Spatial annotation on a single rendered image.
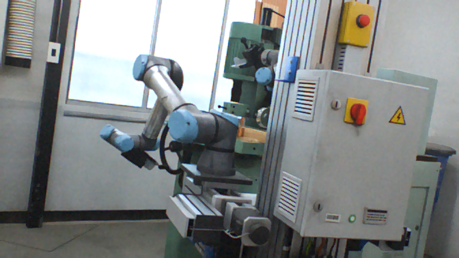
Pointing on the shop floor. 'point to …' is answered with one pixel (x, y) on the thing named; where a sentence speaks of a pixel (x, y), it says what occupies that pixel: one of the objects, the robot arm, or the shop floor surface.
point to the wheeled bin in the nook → (442, 153)
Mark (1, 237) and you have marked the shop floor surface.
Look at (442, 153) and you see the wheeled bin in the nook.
